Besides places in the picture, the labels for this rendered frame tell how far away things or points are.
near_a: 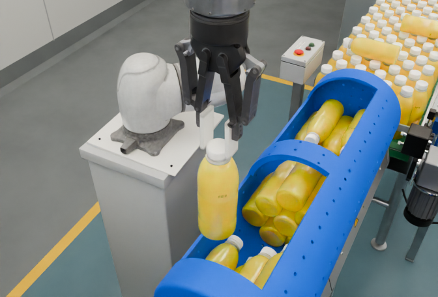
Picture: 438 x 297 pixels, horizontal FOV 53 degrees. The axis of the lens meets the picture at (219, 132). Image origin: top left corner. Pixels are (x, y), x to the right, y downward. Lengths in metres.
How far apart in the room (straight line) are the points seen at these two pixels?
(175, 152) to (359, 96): 0.60
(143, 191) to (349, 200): 0.66
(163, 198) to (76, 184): 1.48
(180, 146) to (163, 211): 0.21
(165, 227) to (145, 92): 0.47
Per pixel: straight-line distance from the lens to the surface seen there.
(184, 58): 0.62
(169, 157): 1.36
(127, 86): 1.29
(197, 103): 0.65
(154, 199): 1.42
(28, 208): 2.78
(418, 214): 1.90
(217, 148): 0.69
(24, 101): 3.68
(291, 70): 1.72
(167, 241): 1.55
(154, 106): 1.31
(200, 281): 0.81
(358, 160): 1.12
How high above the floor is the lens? 1.91
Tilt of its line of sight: 39 degrees down
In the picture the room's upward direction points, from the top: straight up
